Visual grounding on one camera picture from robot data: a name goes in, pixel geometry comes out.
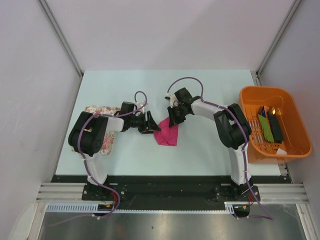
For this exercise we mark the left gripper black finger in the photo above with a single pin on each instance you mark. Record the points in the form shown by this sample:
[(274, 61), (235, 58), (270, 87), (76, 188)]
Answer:
[(151, 124), (147, 132)]

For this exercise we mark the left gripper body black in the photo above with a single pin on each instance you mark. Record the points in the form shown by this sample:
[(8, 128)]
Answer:
[(138, 122)]

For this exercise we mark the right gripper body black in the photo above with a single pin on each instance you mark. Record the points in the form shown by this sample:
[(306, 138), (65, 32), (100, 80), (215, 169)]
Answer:
[(178, 109)]

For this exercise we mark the pink paper napkin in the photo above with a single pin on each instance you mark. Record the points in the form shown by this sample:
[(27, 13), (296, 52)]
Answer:
[(167, 136)]

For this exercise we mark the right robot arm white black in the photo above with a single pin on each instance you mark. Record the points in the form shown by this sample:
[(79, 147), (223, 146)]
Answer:
[(232, 127)]

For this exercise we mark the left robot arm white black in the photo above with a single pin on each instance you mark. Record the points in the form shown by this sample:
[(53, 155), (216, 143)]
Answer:
[(117, 123)]

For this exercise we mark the green napkin in basin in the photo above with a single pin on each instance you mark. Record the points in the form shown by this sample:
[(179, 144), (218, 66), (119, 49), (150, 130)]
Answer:
[(266, 129)]

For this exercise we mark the black napkin in basin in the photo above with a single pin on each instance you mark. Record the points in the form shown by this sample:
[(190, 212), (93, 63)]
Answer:
[(275, 128)]

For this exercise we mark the floral cloth mat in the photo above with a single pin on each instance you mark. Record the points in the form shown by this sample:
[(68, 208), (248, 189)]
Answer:
[(107, 142)]

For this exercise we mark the orange plastic basin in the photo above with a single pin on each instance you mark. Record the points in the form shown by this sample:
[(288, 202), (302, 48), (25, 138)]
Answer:
[(296, 143)]

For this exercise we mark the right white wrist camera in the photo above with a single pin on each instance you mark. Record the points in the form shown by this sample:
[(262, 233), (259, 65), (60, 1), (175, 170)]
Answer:
[(172, 99)]

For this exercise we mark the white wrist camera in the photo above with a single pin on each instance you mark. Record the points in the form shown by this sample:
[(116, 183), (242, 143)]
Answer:
[(172, 99), (141, 105)]

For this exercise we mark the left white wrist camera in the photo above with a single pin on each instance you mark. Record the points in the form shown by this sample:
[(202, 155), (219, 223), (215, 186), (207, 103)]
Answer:
[(141, 105)]

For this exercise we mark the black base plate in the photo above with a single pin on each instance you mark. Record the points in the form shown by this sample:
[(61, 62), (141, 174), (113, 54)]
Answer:
[(157, 193)]

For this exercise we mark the right aluminium corner post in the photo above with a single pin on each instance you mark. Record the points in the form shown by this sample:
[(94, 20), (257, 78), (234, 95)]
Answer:
[(278, 36)]

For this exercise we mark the aluminium corner post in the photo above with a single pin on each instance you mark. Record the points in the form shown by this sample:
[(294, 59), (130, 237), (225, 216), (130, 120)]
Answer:
[(278, 36), (55, 26)]

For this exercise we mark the white cable duct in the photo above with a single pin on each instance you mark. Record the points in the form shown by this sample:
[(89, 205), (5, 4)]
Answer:
[(96, 208)]

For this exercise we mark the aluminium rail frame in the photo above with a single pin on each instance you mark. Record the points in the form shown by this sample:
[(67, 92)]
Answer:
[(270, 193)]

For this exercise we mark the left aluminium corner post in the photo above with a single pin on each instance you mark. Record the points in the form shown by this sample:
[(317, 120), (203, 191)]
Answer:
[(55, 26)]

